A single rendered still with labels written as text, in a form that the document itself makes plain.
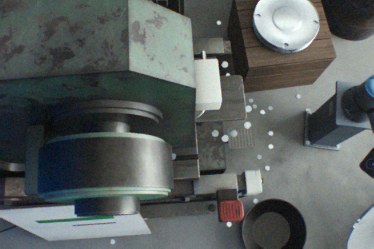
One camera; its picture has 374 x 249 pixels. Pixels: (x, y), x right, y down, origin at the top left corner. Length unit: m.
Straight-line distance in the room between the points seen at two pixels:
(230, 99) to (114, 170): 0.73
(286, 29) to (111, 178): 1.36
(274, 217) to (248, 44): 0.82
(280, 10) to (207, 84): 1.22
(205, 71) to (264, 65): 1.12
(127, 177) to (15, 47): 0.19
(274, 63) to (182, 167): 0.72
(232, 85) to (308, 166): 0.92
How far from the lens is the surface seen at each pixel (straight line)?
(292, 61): 1.71
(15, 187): 1.08
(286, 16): 1.75
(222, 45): 1.36
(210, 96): 0.56
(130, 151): 0.46
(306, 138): 1.97
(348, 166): 2.04
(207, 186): 1.23
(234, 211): 1.11
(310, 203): 1.95
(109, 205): 0.50
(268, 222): 1.90
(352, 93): 1.55
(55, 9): 0.45
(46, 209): 1.39
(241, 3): 1.80
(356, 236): 1.00
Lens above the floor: 1.86
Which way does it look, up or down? 73 degrees down
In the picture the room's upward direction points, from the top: 2 degrees counter-clockwise
